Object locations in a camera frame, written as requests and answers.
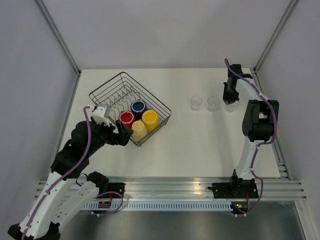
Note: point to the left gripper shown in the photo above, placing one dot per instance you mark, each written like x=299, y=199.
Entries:
x=122, y=138

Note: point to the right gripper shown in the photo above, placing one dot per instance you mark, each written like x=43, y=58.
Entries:
x=227, y=98

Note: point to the clear glass cup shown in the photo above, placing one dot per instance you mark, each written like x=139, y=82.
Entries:
x=230, y=107
x=195, y=103
x=213, y=104

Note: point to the blue mug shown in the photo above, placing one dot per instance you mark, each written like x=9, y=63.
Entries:
x=138, y=107

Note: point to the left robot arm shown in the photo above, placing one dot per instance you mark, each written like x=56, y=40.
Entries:
x=49, y=216

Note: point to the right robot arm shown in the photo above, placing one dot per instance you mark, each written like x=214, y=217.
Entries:
x=259, y=125

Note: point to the red mug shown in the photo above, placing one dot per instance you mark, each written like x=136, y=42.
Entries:
x=127, y=118

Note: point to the pale yellow mug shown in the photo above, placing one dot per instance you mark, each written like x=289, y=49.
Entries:
x=139, y=130

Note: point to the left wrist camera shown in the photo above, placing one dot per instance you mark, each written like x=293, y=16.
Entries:
x=100, y=114

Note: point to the wire dish rack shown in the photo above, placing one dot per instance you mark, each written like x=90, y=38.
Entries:
x=120, y=92

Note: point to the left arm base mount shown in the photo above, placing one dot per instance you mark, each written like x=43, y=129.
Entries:
x=118, y=187

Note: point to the white slotted cable duct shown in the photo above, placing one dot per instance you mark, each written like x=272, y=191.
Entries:
x=224, y=206

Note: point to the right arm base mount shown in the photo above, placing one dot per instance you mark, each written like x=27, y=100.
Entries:
x=232, y=191

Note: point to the right frame post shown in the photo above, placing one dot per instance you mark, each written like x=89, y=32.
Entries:
x=275, y=34

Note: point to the frame post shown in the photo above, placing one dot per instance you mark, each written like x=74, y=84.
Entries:
x=57, y=35
x=275, y=34

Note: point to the left frame post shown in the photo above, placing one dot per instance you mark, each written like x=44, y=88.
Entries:
x=57, y=35

